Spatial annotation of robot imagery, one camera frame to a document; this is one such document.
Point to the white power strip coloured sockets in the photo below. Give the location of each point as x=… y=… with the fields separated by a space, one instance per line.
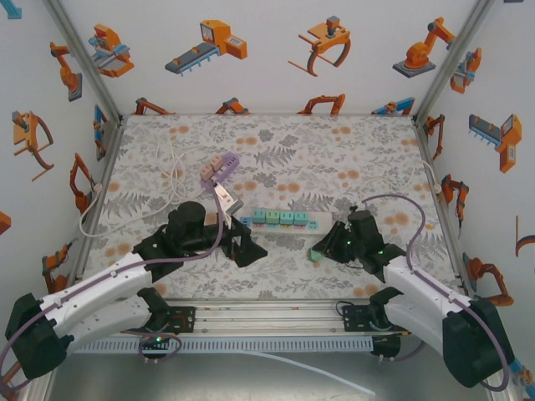
x=324 y=221

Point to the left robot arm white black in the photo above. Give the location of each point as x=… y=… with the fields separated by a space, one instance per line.
x=96 y=284

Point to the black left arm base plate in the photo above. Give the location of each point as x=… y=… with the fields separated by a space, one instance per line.
x=186 y=319

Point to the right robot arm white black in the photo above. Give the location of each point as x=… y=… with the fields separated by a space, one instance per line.
x=422 y=284

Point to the pink plug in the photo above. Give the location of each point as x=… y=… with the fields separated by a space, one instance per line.
x=217 y=163
x=207 y=171

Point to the aluminium table side rail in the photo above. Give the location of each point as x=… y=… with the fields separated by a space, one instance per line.
x=104 y=175
x=430 y=167

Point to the aluminium mounting rail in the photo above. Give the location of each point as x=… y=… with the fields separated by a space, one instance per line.
x=267 y=317

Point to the black controller with green light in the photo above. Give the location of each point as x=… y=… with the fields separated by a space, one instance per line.
x=155 y=343

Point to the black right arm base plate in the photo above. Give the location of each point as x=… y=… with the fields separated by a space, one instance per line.
x=355 y=317

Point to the aluminium frame post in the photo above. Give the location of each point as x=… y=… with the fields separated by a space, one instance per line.
x=83 y=62
x=451 y=58

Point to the white plastic tube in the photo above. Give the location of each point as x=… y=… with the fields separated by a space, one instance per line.
x=317 y=369

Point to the floral table cloth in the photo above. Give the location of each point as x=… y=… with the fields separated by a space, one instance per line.
x=292 y=138

